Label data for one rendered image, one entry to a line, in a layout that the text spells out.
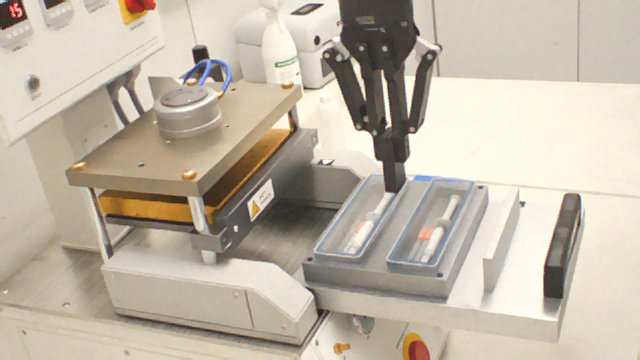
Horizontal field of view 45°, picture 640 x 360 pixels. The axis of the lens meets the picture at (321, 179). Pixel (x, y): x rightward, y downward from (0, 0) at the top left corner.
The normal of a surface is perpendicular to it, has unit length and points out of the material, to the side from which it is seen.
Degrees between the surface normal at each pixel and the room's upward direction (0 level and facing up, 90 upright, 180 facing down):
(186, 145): 0
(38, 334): 90
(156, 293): 90
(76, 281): 0
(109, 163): 0
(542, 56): 90
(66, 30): 90
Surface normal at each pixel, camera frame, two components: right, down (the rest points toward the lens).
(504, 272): -0.14, -0.87
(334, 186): -0.39, 0.48
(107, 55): 0.91, 0.07
